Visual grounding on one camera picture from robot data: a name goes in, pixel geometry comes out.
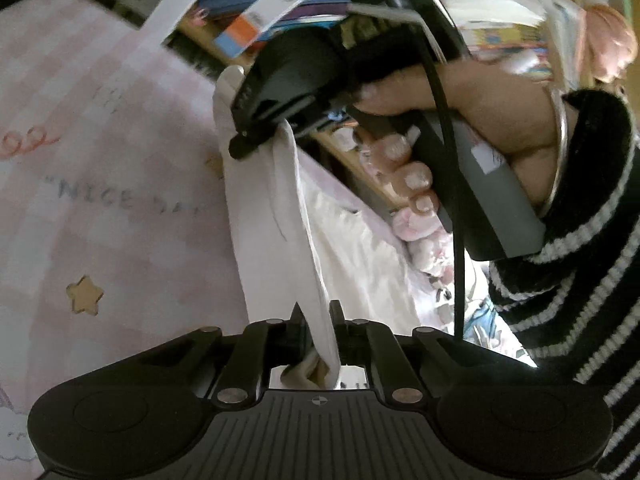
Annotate cream white garment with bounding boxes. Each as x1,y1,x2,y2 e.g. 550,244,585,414
213,65,341,389

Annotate person's right hand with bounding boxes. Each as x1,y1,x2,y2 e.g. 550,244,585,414
356,60,559,216

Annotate pink plush toy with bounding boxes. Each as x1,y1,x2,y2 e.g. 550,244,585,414
390,207,454,288

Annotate upright orange white box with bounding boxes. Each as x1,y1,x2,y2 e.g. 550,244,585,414
213,0,305,58

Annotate pink hair clip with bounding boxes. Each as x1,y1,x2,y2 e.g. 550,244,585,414
191,6,209,26

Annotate pink checkered bed sheet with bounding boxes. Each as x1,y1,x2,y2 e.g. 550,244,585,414
1,0,250,479

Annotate striped black white sleeve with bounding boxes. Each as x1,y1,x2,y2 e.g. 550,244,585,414
489,90,639,479

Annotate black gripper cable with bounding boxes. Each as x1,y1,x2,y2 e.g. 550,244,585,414
344,1,469,346

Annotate silver bangle bracelet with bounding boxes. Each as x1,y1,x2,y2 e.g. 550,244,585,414
534,84,572,219

